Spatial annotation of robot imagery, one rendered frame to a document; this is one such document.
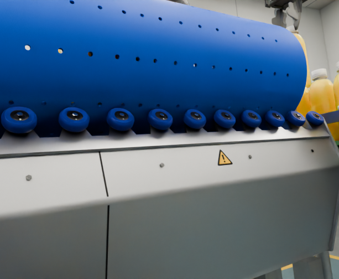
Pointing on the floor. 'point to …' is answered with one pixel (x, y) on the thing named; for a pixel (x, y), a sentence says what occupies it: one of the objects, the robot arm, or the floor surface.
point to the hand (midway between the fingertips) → (291, 29)
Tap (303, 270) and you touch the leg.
